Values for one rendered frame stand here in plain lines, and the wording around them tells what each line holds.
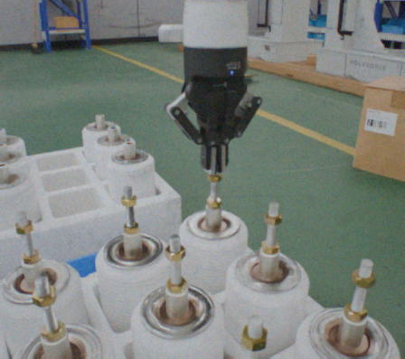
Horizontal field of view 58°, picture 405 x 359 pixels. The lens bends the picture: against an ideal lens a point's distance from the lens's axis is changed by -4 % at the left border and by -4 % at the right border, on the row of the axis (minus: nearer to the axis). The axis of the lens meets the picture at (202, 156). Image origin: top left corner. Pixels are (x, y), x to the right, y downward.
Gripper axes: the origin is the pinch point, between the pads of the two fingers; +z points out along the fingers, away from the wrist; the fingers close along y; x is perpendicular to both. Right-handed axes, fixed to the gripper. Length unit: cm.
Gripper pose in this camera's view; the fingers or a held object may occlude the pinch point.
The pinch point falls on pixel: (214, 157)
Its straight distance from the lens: 48.8
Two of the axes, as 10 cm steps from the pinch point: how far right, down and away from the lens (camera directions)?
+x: -4.6, -3.3, 8.3
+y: 8.9, -1.7, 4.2
